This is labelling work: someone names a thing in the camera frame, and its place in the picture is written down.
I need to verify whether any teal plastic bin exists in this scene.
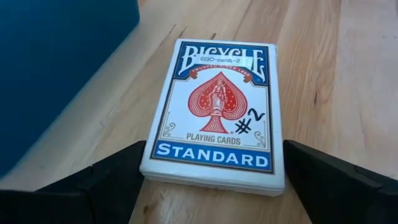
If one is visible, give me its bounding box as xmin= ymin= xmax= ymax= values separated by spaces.
xmin=0 ymin=0 xmax=141 ymax=179

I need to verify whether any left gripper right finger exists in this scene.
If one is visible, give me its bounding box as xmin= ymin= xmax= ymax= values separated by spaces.
xmin=282 ymin=139 xmax=398 ymax=224

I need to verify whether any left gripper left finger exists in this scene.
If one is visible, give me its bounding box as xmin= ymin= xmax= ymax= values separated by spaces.
xmin=0 ymin=140 xmax=147 ymax=224

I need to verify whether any blue playing card deck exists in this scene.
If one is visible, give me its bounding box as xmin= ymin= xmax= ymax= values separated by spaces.
xmin=139 ymin=38 xmax=286 ymax=197

